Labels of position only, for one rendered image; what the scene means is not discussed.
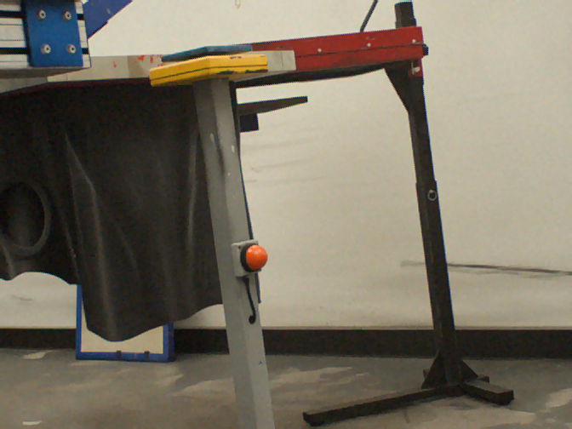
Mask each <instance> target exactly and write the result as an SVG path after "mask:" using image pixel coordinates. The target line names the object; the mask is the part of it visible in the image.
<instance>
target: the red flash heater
mask: <svg viewBox="0 0 572 429"><path fill-rule="evenodd" d="M423 43H424V37H423V30H422V26H416V27H414V26H412V27H406V28H398V29H388V30H379V31H361V32H351V33H341V34H333V35H323V36H313V37H304V38H296V39H286V40H277V41H266V42H258V43H240V44H231V45H251V46H252V51H251V52H264V51H294V52H295V65H296V70H295V71H287V72H283V73H277V74H272V75H268V77H259V78H254V79H249V80H245V81H240V82H235V84H236V89H243V88H250V87H259V86H266V85H275V84H284V83H299V82H308V81H316V80H324V79H333V78H341V77H357V76H358V75H363V74H366V73H371V72H376V71H379V70H383V69H385V68H387V69H394V70H400V71H405V70H409V69H412V67H411V61H413V68H416V67H420V59H422V58H424V56H423V49H422V44H423Z"/></svg>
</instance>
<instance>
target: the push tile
mask: <svg viewBox="0 0 572 429"><path fill-rule="evenodd" d="M251 51H252V46H251V45H213V46H202V47H199V48H194V49H192V50H187V51H183V52H179V53H175V54H168V55H164V56H162V57H161V61H162V62H163V63H174V61H186V60H194V59H198V58H202V57H207V56H226V55H235V54H244V53H248V52H251Z"/></svg>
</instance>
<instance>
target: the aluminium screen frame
mask: <svg viewBox="0 0 572 429"><path fill-rule="evenodd" d="M257 54H264V55H265V56H266V61H268V68H269V71H267V72H264V73H260V74H263V75H259V76H258V77H250V78H245V79H240V80H236V81H234V82H240V81H245V80H249V79H254V78H259V77H268V75H272V74H277V73H283V72H291V71H295V70H296V65H295V52H294V51H264V52H248V53H244V54H235V55H257ZM164 55H168V54H133V55H100V56H90V57H91V65H92V67H91V68H89V69H84V70H80V71H71V72H67V73H66V74H63V75H58V76H53V77H45V78H16V79H0V96H3V95H7V94H15V93H19V92H23V91H27V90H31V89H39V88H42V87H47V85H51V84H66V83H102V82H120V81H138V80H150V73H149V71H150V70H151V69H153V68H158V67H161V66H169V65H173V64H177V63H182V61H174V63H163V62H162V61H161V57H162V56H164ZM265 73H268V74H265Z"/></svg>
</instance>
